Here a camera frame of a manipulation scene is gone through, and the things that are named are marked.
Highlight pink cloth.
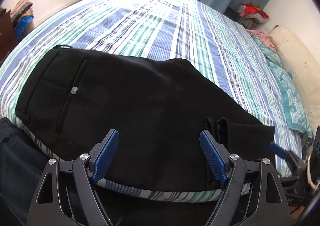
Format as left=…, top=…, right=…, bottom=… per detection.
left=246, top=29, right=277, bottom=54

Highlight striped blue green bedspread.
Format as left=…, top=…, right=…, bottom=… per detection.
left=0, top=0, right=313, bottom=203

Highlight teal patterned pillow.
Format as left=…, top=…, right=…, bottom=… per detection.
left=252, top=35, right=313, bottom=138

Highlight black pants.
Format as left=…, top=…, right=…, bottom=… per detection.
left=16, top=47, right=275, bottom=192

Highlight cream headboard cushion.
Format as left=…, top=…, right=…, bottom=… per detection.
left=270, top=25, right=320, bottom=133

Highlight pile of red clothes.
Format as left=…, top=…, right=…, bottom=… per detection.
left=236, top=3, right=269, bottom=24

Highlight clothes pile on dresser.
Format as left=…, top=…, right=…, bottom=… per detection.
left=10, top=0, right=35, bottom=42

